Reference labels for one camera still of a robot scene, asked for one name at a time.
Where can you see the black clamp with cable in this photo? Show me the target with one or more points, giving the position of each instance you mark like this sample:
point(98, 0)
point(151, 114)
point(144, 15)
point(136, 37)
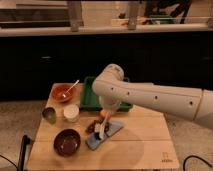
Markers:
point(20, 165)

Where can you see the white cup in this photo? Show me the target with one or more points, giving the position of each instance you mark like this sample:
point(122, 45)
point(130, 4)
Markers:
point(71, 112)

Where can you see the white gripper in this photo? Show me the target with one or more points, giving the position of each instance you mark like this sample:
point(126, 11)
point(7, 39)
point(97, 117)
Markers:
point(109, 104)

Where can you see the orange fruit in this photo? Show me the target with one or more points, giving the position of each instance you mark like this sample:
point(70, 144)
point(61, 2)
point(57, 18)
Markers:
point(104, 114)

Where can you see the white dish brush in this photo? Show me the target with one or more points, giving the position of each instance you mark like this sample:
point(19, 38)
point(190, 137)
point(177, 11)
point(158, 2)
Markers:
point(99, 129)

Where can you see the green plastic tray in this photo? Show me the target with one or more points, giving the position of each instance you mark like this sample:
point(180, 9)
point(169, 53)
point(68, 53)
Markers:
point(89, 100)

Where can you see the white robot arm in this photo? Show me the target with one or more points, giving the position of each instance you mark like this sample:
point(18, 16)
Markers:
point(193, 104)

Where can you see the dark purple bowl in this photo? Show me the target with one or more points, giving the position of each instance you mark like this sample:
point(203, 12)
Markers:
point(67, 142)

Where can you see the white spoon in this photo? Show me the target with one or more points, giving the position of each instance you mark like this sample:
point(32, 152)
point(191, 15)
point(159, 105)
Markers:
point(70, 88)

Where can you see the blue grey cloth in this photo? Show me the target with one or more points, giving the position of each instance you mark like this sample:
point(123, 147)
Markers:
point(111, 128)

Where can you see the green metallic cup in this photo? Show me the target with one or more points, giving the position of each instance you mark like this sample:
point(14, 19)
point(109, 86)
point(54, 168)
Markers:
point(49, 114)

